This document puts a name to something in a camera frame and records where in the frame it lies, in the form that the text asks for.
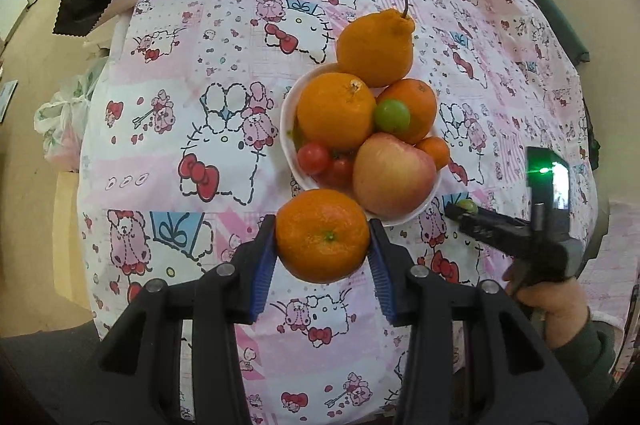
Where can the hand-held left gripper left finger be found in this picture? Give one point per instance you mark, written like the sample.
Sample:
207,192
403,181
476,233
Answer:
262,265

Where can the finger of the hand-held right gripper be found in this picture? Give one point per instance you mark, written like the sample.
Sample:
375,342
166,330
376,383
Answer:
500,221
505,242

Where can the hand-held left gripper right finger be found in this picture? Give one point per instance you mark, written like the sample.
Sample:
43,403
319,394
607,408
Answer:
382,275

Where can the green grape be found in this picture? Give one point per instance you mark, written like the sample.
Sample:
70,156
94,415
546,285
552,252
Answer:
392,116
468,206

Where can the mandarin orange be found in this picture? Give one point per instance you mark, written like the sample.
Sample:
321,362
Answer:
320,230

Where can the red apple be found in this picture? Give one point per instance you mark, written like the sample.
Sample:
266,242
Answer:
392,175

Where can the white bowl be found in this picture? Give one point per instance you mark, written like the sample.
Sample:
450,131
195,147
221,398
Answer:
286,130

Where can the large stemmed dekopon orange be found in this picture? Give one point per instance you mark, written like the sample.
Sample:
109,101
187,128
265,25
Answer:
375,50

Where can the person's right forearm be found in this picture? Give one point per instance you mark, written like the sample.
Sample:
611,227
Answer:
585,370

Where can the person's right hand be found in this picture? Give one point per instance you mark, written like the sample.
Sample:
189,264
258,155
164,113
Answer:
555,305

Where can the small kumquat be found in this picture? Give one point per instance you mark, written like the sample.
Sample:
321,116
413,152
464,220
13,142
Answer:
435,151

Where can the red cherry tomato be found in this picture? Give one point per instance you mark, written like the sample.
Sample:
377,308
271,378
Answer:
313,157
341,170

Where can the large round orange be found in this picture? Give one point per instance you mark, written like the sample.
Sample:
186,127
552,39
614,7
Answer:
335,112

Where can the pink cartoon printed tablecloth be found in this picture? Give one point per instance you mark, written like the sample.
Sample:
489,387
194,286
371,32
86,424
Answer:
200,55

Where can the white plastic bag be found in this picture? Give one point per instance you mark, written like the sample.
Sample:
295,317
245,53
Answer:
65,120

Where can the white paper sheet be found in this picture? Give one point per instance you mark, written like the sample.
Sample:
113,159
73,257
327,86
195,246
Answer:
6,100

